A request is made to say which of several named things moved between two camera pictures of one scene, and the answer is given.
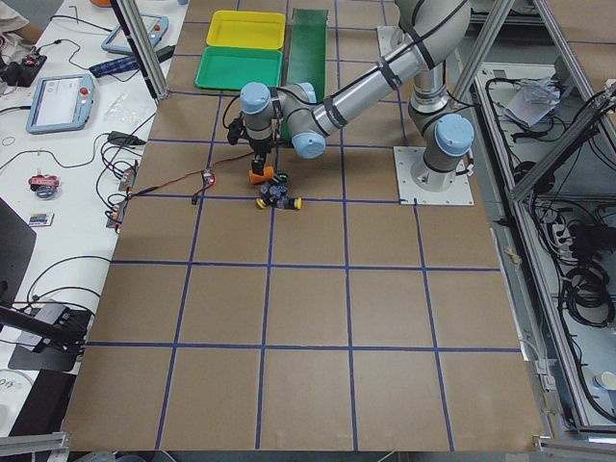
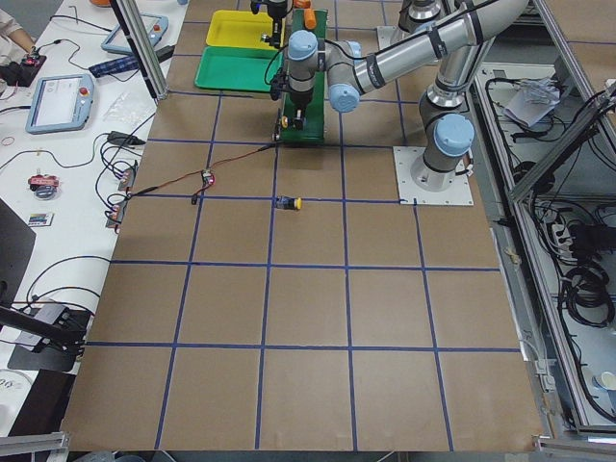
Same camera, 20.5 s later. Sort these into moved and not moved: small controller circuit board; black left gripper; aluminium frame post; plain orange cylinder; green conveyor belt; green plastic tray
Moved: black left gripper; plain orange cylinder
Not moved: small controller circuit board; green conveyor belt; aluminium frame post; green plastic tray
